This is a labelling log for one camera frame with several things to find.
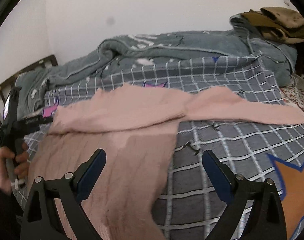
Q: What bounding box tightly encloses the person's left hand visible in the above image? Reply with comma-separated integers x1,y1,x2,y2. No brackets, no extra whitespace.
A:
0,142,30,196

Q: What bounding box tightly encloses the floral bed sheet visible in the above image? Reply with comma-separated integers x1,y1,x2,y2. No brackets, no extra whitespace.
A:
280,74,304,113

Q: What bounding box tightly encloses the brown folded clothes pile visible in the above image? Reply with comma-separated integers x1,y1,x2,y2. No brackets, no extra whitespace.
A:
241,7,304,44

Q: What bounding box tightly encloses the pink knit sweater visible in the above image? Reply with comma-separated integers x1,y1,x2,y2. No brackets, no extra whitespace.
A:
28,84,304,239

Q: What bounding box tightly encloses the grey grid-pattern duvet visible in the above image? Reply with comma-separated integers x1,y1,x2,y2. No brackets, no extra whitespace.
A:
14,55,304,240

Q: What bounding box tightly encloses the grey-green fleece blanket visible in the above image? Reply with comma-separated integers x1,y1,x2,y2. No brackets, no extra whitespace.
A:
15,14,297,118

